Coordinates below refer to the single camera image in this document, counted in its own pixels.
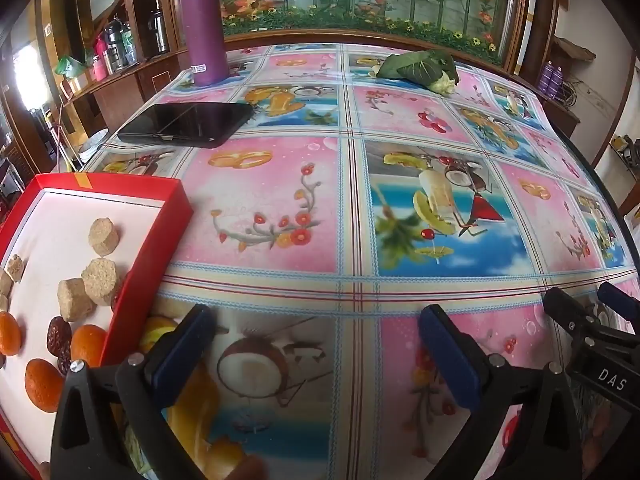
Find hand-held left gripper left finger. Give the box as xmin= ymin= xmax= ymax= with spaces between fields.
xmin=50 ymin=304 xmax=218 ymax=480

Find bottles on side shelf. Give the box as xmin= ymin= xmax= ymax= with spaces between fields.
xmin=102 ymin=20 xmax=128 ymax=74

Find black smartphone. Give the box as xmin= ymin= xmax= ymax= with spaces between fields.
xmin=117 ymin=102 xmax=255 ymax=148

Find green leafy vegetable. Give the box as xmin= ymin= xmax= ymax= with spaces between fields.
xmin=375 ymin=50 xmax=461 ymax=96

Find pink bottle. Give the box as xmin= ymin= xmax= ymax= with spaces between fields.
xmin=92 ymin=40 xmax=109 ymax=81

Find wooden cabinet with shelves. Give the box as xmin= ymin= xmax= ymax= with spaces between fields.
xmin=0 ymin=0 xmax=193 ymax=171

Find red cardboard box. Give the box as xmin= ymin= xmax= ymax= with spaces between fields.
xmin=0 ymin=174 xmax=195 ymax=480

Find purple thermos bottle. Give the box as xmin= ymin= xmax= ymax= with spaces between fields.
xmin=177 ymin=0 xmax=231 ymax=87

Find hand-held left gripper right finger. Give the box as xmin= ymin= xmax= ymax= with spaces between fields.
xmin=419 ymin=304 xmax=583 ymax=480

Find steel flask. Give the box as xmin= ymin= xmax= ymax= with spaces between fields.
xmin=149 ymin=9 xmax=170 ymax=56

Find green plastic bag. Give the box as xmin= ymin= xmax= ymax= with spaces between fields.
xmin=55 ymin=55 xmax=91 ymax=79

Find white blue dish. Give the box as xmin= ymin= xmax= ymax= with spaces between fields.
xmin=79 ymin=129 xmax=109 ymax=159

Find orange tangerine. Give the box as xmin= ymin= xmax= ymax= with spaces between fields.
xmin=24 ymin=358 xmax=66 ymax=414
xmin=70 ymin=324 xmax=109 ymax=369
xmin=0 ymin=311 xmax=24 ymax=357

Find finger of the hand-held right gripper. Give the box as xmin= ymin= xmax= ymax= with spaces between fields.
xmin=598 ymin=281 xmax=640 ymax=336
xmin=543 ymin=286 xmax=607 ymax=342

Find fruit printed tablecloth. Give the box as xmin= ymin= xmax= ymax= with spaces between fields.
xmin=75 ymin=42 xmax=640 ymax=480

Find tangled cables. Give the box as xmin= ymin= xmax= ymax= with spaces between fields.
xmin=565 ymin=77 xmax=596 ymax=111

